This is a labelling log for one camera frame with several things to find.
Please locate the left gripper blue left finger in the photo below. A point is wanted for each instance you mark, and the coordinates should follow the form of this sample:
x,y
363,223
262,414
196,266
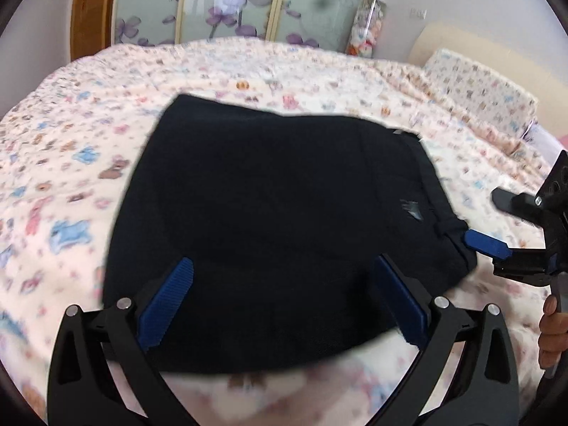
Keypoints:
x,y
99,372

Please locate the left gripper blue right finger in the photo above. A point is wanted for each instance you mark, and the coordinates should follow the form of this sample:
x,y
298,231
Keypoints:
x,y
484,388

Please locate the clear toy storage tube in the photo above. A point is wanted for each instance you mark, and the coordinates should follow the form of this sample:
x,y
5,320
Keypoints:
x,y
366,28

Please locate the cartoon print pillow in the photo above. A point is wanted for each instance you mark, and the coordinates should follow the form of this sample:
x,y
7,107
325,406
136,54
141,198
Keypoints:
x,y
482,91

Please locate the cream padded headboard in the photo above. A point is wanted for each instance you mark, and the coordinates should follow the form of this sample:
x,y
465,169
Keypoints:
x,y
549,131

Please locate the floral glass sliding wardrobe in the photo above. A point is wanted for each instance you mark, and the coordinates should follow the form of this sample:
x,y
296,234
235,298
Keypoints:
x,y
317,23

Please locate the brown wooden door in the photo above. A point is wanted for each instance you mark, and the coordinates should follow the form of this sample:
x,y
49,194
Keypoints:
x,y
90,27

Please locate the black pants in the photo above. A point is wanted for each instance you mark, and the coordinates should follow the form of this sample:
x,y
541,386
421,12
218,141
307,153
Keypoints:
x,y
281,218

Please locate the right hand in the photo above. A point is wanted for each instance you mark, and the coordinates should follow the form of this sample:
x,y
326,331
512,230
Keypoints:
x,y
553,339

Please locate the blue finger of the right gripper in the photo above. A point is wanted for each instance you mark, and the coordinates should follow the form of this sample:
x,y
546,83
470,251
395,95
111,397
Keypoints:
x,y
527,266
520,205

